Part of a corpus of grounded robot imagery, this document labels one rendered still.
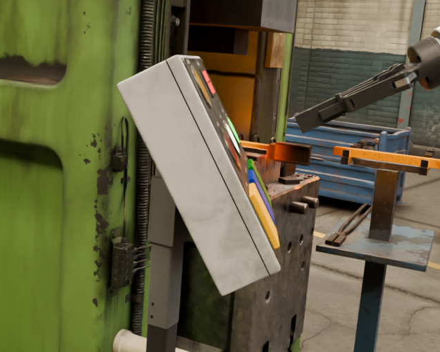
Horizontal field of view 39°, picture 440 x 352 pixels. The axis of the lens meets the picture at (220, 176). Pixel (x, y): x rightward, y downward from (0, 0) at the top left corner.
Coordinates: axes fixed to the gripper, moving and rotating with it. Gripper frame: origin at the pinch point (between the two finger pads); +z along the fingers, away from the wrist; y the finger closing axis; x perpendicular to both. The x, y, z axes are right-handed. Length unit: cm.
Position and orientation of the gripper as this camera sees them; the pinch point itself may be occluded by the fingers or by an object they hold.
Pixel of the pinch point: (318, 114)
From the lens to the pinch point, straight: 97.7
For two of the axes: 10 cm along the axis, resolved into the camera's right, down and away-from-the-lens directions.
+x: -4.3, -8.9, -1.5
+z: -9.0, 4.2, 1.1
